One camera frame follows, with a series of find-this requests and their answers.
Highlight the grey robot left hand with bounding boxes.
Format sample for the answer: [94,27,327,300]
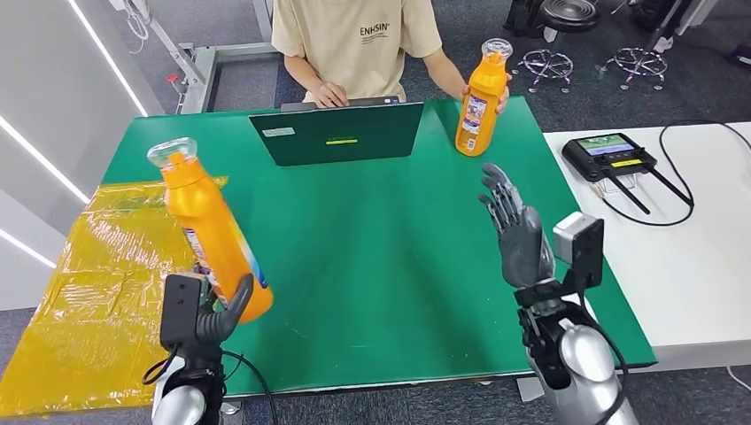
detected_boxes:
[196,272,254,347]

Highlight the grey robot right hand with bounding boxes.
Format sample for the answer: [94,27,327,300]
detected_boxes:
[477,163,556,290]

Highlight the person's right hand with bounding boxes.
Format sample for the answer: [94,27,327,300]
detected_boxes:
[311,81,352,110]

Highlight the person's left hand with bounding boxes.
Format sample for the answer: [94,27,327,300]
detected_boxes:
[460,73,514,116]

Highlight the orange Tide detergent bottle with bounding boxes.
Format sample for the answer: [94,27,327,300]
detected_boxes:
[146,136,275,325]
[454,37,515,158]

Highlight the dark green laptop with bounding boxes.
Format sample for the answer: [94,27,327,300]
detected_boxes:
[249,95,425,167]

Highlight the person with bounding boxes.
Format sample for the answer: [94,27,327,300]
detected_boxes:
[270,0,513,115]

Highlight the black stool chrome base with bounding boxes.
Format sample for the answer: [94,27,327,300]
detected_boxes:
[511,0,602,95]

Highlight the black remote controller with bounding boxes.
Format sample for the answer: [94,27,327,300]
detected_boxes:
[561,133,695,215]

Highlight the yellow plastic wrapped box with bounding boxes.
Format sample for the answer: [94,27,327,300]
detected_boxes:
[0,175,230,419]

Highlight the green table mat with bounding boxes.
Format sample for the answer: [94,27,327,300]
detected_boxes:
[102,95,657,400]

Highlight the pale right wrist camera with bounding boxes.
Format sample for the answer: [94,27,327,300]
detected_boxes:
[552,212,606,295]

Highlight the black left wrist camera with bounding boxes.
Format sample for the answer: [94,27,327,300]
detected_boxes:
[159,274,209,347]

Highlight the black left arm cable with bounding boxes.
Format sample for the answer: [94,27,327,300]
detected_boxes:
[142,349,280,425]

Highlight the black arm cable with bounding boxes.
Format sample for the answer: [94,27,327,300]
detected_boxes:
[142,349,280,425]
[577,291,629,425]

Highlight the grey metal frame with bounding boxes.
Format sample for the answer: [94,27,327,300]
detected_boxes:
[108,0,283,115]

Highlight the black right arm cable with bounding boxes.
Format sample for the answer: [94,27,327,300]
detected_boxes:
[577,291,629,425]

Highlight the black controller cable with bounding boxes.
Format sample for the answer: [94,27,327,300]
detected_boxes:
[600,120,751,228]

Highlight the white hanging cable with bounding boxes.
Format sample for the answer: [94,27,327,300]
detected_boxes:
[121,0,151,57]

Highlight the white floor cable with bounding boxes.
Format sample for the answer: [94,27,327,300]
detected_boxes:
[726,366,751,393]

